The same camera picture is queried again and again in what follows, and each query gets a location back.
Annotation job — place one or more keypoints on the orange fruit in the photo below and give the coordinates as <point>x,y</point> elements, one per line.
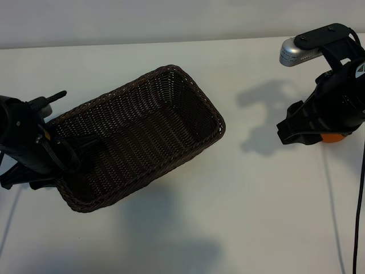
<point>332,139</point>

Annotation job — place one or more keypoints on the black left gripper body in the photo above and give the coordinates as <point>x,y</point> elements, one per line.
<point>28,142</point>

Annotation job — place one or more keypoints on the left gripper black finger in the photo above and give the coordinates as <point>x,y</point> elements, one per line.
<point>87,148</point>
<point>42,184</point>

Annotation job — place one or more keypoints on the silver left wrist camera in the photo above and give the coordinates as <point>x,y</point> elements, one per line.
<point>48,110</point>

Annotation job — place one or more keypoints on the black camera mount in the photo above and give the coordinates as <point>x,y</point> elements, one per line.
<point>57,96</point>
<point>322,35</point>

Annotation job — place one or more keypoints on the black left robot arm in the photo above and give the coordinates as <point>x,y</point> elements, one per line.
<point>4,117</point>

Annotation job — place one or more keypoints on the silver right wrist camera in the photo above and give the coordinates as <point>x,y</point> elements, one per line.
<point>296,55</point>

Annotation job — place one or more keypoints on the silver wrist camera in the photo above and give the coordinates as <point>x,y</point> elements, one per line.
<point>296,55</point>
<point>48,110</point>

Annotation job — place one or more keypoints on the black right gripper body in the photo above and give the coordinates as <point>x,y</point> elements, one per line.
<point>342,100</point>

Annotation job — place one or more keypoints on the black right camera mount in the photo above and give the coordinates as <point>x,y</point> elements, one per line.
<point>322,35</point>

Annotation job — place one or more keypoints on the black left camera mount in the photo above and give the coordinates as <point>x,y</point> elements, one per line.
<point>57,96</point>

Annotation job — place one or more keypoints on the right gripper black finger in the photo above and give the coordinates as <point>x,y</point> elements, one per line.
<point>293,134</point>
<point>298,111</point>

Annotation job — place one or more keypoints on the dark brown woven basket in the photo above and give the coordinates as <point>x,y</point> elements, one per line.
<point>142,128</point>

